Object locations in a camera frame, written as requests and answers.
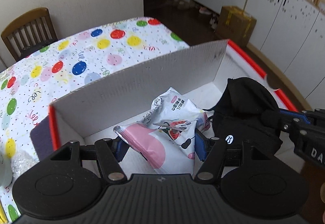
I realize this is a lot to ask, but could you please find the black cap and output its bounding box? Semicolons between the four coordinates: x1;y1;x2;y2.
209;77;283;154

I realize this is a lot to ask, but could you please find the pink white tissue pack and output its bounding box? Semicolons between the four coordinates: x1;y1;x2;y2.
114;87;210;174

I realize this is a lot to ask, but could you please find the purple green sponge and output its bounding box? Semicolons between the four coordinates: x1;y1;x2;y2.
30;116;53;161

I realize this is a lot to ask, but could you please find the clear bubble wrap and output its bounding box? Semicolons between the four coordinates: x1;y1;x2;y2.
11;150;38;179

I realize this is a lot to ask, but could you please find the person right hand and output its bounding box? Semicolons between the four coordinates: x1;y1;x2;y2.
320;182;325;203

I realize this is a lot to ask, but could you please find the red cardboard box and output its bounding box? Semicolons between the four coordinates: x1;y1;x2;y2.
48;38;300;179

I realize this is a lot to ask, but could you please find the balloon pattern tablecloth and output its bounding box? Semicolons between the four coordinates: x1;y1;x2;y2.
0;16;191;222

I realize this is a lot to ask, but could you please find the green ceramic mug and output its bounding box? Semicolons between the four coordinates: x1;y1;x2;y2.
0;152;13;187

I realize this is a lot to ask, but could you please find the brown cardboard box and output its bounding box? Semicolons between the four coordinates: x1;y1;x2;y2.
215;6;257;47

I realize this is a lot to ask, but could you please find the wooden chair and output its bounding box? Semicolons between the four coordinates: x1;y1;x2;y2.
1;7;58;61

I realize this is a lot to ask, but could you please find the white wall cabinet unit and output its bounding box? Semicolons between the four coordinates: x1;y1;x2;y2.
194;0;324;108

